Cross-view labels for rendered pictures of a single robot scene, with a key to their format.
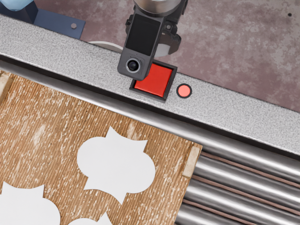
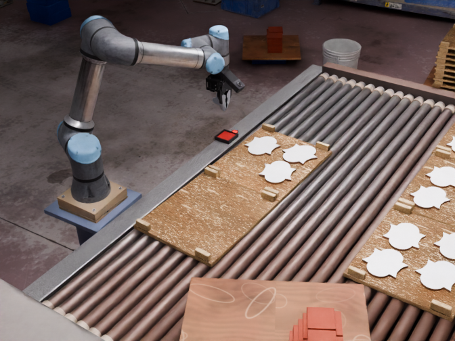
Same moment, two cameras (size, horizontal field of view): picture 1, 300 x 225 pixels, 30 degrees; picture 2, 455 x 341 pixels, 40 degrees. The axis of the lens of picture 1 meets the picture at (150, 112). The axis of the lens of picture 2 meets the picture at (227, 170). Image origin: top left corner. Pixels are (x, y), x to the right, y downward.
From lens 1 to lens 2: 2.26 m
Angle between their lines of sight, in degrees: 53
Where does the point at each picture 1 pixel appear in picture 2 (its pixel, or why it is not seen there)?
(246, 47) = not seen: hidden behind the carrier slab
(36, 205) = (273, 166)
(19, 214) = (275, 170)
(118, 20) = not seen: hidden behind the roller
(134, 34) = (229, 78)
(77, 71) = (212, 156)
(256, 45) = not seen: hidden behind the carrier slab
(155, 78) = (226, 134)
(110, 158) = (259, 145)
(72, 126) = (240, 155)
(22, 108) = (225, 168)
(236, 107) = (247, 121)
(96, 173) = (265, 149)
